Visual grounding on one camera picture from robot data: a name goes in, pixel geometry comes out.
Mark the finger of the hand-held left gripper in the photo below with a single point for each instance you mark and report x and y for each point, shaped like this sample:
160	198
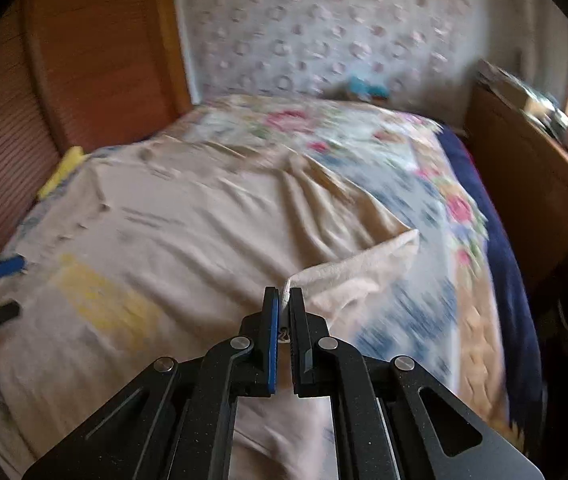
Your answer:
6	266
1	311

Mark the floral printed bedspread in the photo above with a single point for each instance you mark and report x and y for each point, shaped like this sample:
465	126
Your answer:
404	305

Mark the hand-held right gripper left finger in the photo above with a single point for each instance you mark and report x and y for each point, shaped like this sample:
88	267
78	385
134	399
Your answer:
273	340

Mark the pile of papers and boxes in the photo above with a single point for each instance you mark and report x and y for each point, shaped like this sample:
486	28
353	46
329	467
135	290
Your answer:
539	100

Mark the box with blue cloth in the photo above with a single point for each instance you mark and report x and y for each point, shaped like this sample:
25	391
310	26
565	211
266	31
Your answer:
366	89

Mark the beige garment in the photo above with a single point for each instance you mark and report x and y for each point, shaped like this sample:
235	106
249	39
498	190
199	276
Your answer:
189	240

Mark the circle patterned sheer curtain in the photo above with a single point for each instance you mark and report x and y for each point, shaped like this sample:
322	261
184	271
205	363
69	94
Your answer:
339	25

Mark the wooden wardrobe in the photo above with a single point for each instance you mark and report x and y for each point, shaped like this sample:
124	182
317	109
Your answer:
79	60

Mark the yellow plush toy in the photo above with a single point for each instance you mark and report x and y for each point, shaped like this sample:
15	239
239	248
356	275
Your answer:
64	170

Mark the navy blue bed sheet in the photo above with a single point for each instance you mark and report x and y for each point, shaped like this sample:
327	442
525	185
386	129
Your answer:
509	280

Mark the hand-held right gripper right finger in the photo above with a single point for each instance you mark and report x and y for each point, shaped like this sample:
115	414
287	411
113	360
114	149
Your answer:
298	345

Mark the wooden dresser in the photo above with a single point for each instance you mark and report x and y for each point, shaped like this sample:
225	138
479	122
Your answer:
524	185

